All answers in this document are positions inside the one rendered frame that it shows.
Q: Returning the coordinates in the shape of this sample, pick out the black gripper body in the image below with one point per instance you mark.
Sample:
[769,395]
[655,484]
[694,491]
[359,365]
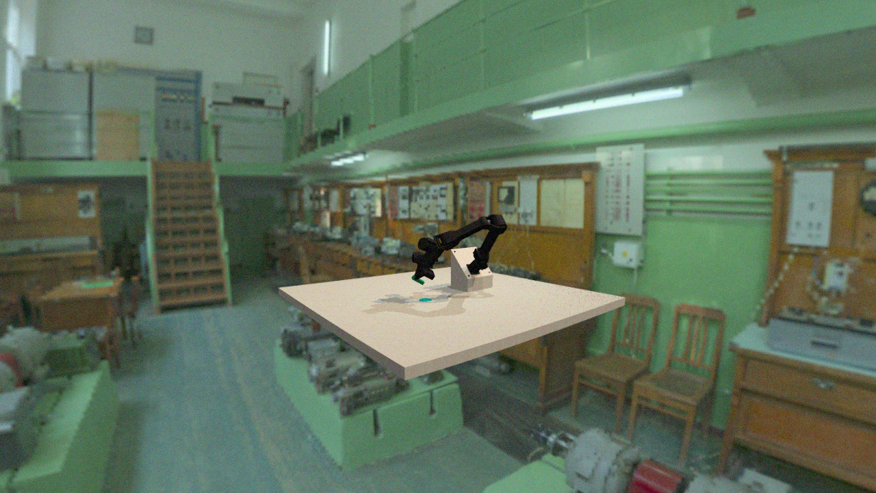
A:
[426,271]

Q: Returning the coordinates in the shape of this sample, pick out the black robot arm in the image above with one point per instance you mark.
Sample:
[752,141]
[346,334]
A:
[450,239]

